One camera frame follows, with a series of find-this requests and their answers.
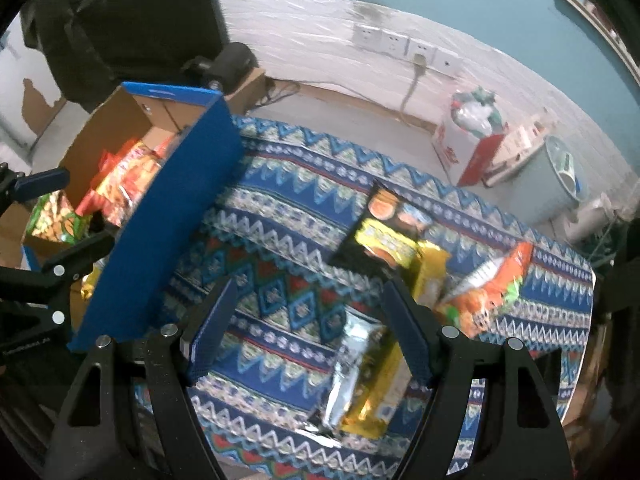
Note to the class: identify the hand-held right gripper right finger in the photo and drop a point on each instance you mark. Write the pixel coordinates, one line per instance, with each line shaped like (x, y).
(407, 332)

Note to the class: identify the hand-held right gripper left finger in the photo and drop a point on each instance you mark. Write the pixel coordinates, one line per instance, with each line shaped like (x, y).
(212, 330)

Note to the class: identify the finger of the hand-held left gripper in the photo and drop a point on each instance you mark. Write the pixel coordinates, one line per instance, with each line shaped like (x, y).
(42, 181)
(35, 300)

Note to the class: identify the green snack bag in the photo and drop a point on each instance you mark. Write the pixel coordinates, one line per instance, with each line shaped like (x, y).
(55, 220)

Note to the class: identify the yellow snack packet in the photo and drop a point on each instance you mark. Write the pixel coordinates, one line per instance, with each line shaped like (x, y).
(431, 275)

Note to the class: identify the silver snack packet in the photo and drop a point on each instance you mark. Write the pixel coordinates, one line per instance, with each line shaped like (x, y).
(350, 370)

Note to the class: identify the orange printed snack bag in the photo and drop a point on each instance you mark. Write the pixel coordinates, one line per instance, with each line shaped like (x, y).
(485, 295)

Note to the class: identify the large orange snack bag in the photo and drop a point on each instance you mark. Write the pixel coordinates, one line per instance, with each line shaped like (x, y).
(135, 180)

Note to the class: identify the blue cardboard box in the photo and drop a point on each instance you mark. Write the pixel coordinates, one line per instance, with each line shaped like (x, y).
(165, 240)

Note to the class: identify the black snack packet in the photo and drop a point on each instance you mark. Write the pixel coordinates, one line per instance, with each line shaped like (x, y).
(380, 230)

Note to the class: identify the blue patterned blanket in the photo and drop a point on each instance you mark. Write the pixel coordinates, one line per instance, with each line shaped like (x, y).
(300, 200)

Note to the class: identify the white red paper bag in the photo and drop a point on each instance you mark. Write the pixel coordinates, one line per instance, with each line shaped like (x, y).
(455, 155)

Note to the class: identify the dark hanging clothes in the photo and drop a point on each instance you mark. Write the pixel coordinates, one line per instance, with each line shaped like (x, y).
(135, 15)

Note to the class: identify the light blue bin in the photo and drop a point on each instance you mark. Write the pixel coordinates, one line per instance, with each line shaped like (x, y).
(545, 190)

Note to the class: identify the white plastic device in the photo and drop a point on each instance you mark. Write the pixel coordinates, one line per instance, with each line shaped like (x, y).
(587, 220)

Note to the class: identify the black round device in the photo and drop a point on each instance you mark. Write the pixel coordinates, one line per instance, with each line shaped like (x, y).
(227, 65)

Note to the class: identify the beige paper boxes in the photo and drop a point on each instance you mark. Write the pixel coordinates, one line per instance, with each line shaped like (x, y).
(520, 145)

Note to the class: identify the small brown cardboard box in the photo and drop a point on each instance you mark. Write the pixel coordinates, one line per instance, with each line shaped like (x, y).
(247, 92)

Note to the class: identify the dark cloth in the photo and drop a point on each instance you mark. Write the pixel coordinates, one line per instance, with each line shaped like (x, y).
(622, 270)

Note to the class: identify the clear plastic bag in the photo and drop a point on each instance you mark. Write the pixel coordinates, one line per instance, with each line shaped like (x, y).
(475, 112)

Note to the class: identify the white wall socket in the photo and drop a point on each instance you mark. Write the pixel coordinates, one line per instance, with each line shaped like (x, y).
(395, 42)
(447, 61)
(420, 47)
(367, 36)

